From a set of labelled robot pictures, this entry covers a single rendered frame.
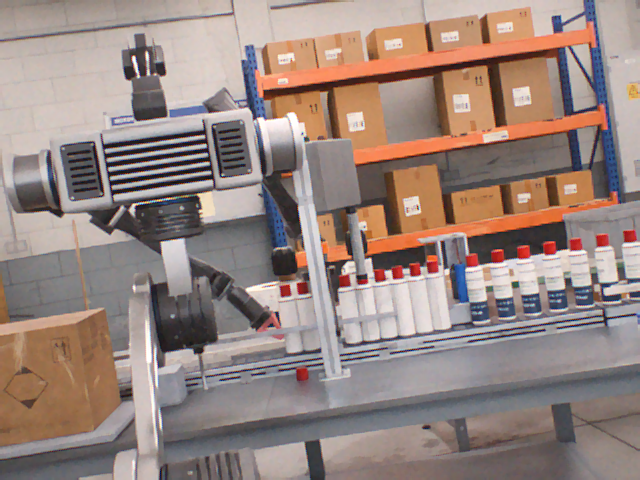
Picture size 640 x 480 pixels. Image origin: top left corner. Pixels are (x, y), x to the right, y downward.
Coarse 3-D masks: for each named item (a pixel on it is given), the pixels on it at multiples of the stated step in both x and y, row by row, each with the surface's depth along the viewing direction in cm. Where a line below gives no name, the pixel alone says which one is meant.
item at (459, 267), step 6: (456, 264) 230; (462, 264) 230; (456, 270) 230; (462, 270) 230; (456, 276) 231; (462, 276) 230; (456, 282) 231; (462, 282) 230; (462, 288) 230; (462, 294) 230; (462, 300) 230; (468, 300) 230
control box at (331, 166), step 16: (304, 144) 210; (320, 144) 208; (336, 144) 214; (320, 160) 208; (336, 160) 214; (352, 160) 220; (320, 176) 208; (336, 176) 213; (352, 176) 219; (320, 192) 209; (336, 192) 212; (352, 192) 218; (320, 208) 210
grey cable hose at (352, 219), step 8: (344, 208) 216; (352, 208) 215; (352, 216) 215; (352, 224) 215; (352, 232) 215; (352, 240) 216; (360, 240) 216; (352, 248) 216; (360, 248) 216; (360, 256) 216; (360, 264) 216; (360, 272) 216
